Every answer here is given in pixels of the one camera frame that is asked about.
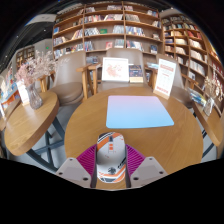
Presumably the white orange patterned computer mouse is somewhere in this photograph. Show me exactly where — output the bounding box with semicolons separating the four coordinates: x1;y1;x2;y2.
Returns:
95;131;128;184

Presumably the white board with pink print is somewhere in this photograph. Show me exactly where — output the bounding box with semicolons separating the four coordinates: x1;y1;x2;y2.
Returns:
101;56;130;83

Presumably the light blue book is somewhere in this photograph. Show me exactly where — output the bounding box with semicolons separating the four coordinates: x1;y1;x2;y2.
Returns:
146;62;160;70

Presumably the stack of magazines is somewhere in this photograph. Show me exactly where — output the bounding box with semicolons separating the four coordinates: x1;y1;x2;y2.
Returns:
187;87;208;107

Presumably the small white sign card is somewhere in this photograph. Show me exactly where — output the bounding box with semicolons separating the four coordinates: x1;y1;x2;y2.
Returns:
15;79;30;106

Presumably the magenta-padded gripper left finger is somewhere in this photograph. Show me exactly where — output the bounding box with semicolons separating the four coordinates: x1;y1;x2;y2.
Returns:
55;143;98;189

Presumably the glass vase with dried flowers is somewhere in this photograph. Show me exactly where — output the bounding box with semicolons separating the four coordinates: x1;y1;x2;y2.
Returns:
202;64;224;117
14;49;59;111

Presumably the small distant wooden bookshelf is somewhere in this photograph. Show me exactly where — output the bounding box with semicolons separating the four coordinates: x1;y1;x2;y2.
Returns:
14;44;36;69

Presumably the white sign stand red print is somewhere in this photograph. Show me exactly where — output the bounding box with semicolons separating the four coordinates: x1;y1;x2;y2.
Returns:
153;58;177;101

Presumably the dark cover book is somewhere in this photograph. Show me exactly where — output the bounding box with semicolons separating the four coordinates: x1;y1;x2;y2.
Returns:
128;64;144;84

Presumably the curved wooden bookshelf unit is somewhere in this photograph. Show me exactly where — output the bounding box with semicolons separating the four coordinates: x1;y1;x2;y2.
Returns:
160;13;224;101

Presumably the white hanging ceiling sign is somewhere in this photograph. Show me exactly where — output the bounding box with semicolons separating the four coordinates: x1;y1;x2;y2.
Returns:
24;13;58;26

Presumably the round wooden side table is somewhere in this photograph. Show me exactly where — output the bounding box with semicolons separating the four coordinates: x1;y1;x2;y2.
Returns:
192;99;224;159
0;98;22;132
3;91;67;173

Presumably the beige chair with wooden arms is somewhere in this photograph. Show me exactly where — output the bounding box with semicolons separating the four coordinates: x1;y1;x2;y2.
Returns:
84;47;158;94
154;53;194;109
48;50;88;107

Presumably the wide wooden bookshelf unit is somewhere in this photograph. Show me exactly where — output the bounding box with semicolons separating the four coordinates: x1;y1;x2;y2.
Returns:
51;1;163;64

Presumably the blue pink gradient mouse pad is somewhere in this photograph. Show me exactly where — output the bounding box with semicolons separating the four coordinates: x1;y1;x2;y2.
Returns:
105;95;175;130

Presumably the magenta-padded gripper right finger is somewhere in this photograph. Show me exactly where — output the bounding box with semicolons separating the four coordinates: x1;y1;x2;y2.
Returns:
125;143;169;189

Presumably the low orange display shelf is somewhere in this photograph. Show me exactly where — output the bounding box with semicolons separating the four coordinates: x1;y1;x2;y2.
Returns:
0;63;21;108

